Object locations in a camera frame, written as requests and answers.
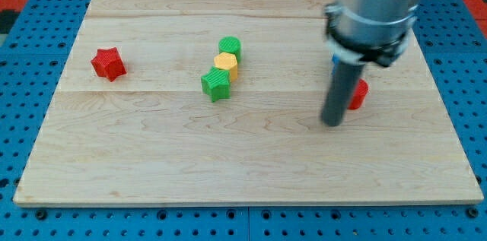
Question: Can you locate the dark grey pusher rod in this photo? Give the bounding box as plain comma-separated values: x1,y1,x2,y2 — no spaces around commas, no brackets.
321,61,365,127

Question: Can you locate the green star block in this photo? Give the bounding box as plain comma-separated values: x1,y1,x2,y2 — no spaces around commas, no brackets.
200,66,231,102

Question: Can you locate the red star block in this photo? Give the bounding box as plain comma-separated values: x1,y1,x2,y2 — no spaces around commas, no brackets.
91,47,127,82

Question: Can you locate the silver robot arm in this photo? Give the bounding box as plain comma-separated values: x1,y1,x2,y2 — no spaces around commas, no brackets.
324,0,420,68

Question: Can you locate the wooden board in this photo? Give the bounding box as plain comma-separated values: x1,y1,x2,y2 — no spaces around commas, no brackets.
14,0,484,208

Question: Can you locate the yellow hexagon block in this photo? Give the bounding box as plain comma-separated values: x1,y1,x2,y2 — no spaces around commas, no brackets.
214,52,238,82

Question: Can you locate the green cylinder block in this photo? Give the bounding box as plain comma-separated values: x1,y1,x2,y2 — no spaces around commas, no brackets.
218,36,241,63

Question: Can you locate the red cylinder block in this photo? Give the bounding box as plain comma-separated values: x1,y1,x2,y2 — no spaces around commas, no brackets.
348,79,369,110

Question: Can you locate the blue cube block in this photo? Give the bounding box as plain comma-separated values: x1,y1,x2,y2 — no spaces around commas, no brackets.
332,55,339,75

